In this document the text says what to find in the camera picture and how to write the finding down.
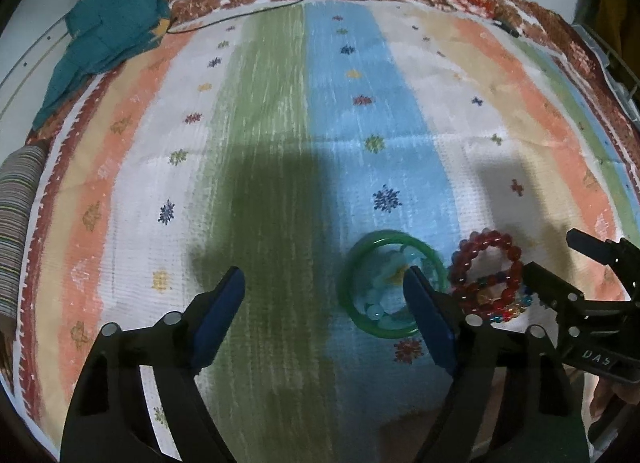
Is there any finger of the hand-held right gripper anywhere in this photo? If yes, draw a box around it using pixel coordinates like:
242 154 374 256
566 228 640 294
522 261 585 324

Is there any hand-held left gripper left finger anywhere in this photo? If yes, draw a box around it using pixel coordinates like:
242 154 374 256
60 265 247 463

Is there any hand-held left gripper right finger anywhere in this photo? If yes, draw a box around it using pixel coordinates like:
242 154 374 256
402 265 591 463

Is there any multicolour bead bracelet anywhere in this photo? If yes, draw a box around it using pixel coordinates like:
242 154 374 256
470 277 535 328

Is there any light blue bead bracelet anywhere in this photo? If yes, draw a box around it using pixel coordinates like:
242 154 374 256
354 248 432 325

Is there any red bead bracelet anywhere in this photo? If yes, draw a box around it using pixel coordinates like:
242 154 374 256
447 229 526 324

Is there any green jade bangle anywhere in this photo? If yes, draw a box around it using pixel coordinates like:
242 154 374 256
337 230 446 341

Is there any striped pastel blanket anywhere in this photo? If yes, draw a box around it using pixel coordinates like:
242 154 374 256
10 0 640 449

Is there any clear plastic container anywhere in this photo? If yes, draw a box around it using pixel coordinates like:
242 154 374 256
572 23 640 106

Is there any striped pillow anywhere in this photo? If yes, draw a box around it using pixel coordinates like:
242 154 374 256
0 146 49 318

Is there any teal cloth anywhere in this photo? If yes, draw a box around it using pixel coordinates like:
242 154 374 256
32 0 173 131

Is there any white bed headboard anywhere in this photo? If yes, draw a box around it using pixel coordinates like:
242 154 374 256
0 10 73 124

